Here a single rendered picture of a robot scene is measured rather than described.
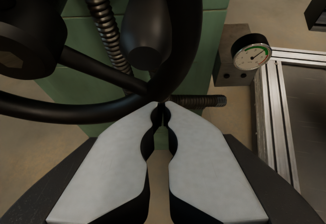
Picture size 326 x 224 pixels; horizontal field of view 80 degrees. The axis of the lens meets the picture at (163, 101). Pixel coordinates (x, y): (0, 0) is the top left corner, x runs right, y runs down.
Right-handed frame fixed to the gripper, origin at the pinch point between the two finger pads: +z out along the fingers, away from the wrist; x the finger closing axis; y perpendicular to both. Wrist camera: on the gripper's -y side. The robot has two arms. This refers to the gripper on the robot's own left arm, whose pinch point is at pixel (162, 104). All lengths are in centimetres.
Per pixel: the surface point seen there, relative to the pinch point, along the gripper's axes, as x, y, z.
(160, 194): -5, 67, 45
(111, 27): -5.8, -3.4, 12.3
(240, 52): 12.5, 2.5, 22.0
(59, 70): -24.6, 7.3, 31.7
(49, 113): -15.1, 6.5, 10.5
